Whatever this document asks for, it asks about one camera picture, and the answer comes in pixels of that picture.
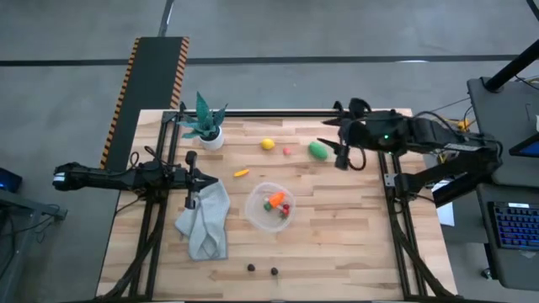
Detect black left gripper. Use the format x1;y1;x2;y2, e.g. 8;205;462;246
168;150;220;210

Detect black mat hazard stripe edges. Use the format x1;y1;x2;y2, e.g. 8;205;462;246
99;36;190;169

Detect yellow cable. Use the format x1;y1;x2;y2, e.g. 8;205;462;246
446;117;472;132

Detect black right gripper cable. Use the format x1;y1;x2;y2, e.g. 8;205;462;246
347;145;368;172

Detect green toy produce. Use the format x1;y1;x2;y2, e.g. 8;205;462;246
307;141;329;162

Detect grey side table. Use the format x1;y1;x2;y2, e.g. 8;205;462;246
0;188;68;295

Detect black box blue light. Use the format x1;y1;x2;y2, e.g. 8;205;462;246
0;167;23;194

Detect black slanted pole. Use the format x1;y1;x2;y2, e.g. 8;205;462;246
483;38;539;93

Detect grey knitted cloth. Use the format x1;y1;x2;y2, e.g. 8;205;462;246
174;179;232;262

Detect black aluminium table frame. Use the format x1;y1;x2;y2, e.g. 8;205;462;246
97;100;454;302

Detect blue screen device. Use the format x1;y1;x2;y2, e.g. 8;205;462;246
508;133;539;159

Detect snake plant in white pot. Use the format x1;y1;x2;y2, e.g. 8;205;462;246
176;91;229;152

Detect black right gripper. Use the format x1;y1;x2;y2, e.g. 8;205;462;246
317;97;382;172

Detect orange toy carrot green top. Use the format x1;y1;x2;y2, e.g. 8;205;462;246
263;191;287;213

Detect backlit keyboard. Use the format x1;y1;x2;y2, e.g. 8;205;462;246
487;200;539;252

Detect clear plastic tupperware container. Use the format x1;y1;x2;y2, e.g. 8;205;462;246
244;181;296;233

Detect white paper sheet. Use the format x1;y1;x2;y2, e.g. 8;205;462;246
436;201;456;227

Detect grey side desk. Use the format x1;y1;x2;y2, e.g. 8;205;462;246
466;77;539;292

